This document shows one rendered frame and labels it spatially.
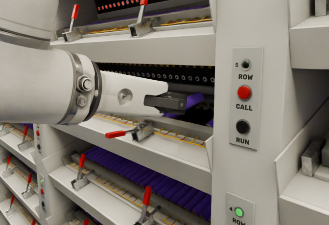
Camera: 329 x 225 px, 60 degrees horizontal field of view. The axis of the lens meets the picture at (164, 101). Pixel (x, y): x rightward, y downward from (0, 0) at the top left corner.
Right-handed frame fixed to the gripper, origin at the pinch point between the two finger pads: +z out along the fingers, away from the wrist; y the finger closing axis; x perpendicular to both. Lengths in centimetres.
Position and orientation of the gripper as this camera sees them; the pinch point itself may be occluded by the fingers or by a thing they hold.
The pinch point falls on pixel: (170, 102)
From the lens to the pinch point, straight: 45.1
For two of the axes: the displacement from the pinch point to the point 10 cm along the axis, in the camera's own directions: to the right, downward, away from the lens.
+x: -1.5, 9.9, 0.1
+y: -6.9, -1.1, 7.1
